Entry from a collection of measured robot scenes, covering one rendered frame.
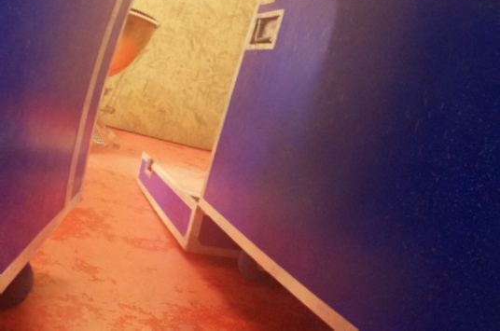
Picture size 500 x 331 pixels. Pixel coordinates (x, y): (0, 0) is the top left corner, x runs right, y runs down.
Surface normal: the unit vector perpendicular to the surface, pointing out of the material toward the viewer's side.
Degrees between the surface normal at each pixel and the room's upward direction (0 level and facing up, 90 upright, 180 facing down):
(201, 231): 88
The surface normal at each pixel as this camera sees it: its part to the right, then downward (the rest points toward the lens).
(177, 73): 0.49, 0.18
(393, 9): -0.87, -0.23
